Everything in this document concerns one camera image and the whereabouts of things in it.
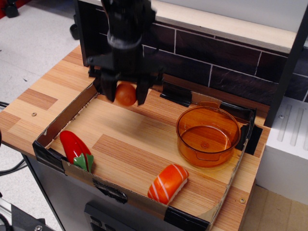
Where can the white ribbed sink unit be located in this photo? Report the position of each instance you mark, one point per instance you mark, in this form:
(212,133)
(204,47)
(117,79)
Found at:
(284,165)

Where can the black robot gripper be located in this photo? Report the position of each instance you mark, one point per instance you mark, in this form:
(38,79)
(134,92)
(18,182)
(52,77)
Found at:
(126,62)

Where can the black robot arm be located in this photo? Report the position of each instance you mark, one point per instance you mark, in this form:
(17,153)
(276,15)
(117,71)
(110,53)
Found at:
(128,20)

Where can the dark tile backsplash panel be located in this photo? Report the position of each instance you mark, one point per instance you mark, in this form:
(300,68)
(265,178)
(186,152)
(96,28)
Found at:
(223,57)

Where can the transparent orange plastic pot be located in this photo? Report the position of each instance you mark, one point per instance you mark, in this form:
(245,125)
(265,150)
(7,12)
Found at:
(207,135)

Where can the cardboard fence with black tape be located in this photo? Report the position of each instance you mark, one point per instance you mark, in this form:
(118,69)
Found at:
(130,148)

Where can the black metal bracket corner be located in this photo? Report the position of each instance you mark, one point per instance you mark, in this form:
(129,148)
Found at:
(15,219)

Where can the toy salmon nigiri sushi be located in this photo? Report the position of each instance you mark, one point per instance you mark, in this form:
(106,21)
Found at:
(168,183)

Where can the red toy chili pepper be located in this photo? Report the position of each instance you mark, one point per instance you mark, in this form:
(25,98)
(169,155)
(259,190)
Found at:
(77,153)

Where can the black stand base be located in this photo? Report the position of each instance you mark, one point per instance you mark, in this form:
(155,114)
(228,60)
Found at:
(10,8)

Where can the orange toy carrot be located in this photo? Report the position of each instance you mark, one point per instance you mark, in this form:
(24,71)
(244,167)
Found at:
(125,94)

